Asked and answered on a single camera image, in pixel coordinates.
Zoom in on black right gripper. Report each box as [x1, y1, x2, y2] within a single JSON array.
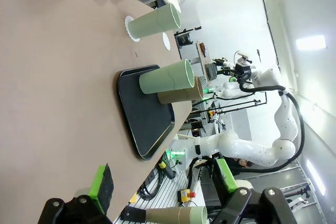
[[213, 57, 254, 84]]

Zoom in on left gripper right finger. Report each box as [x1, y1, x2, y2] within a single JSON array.
[[209, 157, 297, 224]]

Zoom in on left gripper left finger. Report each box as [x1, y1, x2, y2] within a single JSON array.
[[36, 163, 115, 224]]

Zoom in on brown tall cup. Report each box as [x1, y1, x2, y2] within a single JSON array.
[[145, 207, 196, 223], [157, 76, 204, 104]]

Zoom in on light green tall cup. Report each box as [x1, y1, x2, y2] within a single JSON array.
[[193, 206, 208, 221], [139, 59, 195, 95], [128, 3, 182, 40]]

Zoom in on white paper doily coaster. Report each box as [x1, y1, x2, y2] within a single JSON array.
[[162, 32, 171, 51], [123, 15, 141, 43]]

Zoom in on dark haired person black clothes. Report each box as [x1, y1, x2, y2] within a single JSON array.
[[225, 157, 254, 176]]

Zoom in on yellow emergency stop button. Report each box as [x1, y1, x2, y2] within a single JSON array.
[[177, 188, 197, 204]]

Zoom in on black kettle jug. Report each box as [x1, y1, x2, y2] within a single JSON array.
[[175, 26, 203, 49]]

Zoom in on grey aluminium profile base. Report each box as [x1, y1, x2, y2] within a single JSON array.
[[128, 166, 218, 224]]

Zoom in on black plastic serving tray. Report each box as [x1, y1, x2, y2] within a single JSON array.
[[114, 64, 176, 161]]

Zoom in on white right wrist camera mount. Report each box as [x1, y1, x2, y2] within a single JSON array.
[[235, 50, 253, 63]]

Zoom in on black metal bracket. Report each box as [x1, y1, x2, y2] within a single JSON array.
[[120, 206, 148, 222]]

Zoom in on white backdrop screen black frame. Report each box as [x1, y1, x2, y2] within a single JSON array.
[[181, 0, 279, 141]]

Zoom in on black corrugated cable hose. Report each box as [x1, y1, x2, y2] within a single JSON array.
[[187, 82, 305, 180]]

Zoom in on black cable bundle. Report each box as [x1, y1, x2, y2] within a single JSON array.
[[138, 166, 169, 201]]

